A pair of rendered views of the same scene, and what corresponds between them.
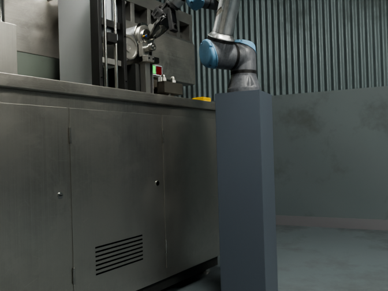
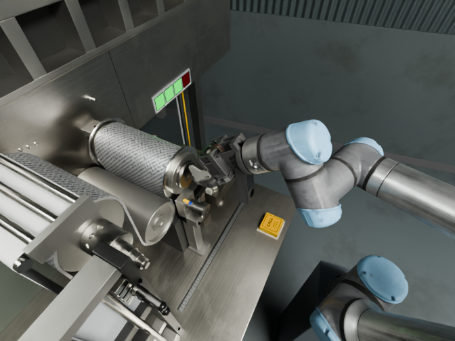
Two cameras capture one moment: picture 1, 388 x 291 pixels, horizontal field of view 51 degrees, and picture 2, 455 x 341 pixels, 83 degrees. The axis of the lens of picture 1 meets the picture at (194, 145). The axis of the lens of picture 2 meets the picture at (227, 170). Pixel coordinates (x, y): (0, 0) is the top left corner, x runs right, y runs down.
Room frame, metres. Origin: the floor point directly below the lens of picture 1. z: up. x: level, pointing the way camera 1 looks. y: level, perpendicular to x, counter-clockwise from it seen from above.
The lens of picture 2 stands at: (1.68, 0.18, 1.77)
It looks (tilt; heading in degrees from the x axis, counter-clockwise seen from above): 50 degrees down; 352
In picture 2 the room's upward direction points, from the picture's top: straight up
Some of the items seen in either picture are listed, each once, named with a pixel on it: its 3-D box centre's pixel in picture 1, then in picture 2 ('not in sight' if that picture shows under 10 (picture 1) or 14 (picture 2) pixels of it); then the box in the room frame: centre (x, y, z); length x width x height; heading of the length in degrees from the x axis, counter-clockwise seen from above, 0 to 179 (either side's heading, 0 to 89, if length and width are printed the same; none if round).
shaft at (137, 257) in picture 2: not in sight; (133, 257); (1.87, 0.32, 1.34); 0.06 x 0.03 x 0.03; 54
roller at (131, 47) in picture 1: (111, 51); (123, 203); (2.10, 0.41, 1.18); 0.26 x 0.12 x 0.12; 54
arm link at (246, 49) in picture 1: (241, 56); (373, 285); (1.83, -0.22, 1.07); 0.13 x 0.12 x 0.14; 121
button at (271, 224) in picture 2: (201, 100); (271, 224); (2.11, -0.05, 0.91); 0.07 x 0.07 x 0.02; 54
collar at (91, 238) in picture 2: not in sight; (107, 241); (1.90, 0.36, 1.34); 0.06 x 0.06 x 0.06; 54
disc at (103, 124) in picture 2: not in sight; (110, 141); (2.27, 0.44, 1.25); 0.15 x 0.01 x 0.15; 144
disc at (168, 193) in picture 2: (144, 37); (181, 172); (2.12, 0.24, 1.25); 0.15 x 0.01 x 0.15; 144
